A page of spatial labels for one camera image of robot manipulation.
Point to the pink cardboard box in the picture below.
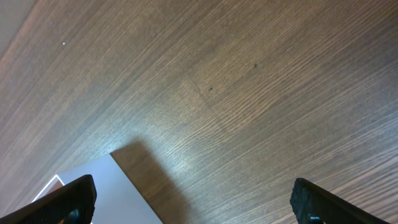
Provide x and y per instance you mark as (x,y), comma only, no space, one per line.
(117,202)

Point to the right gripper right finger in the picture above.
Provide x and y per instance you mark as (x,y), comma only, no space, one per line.
(313,204)

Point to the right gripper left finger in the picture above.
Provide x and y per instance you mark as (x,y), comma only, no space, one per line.
(72,203)

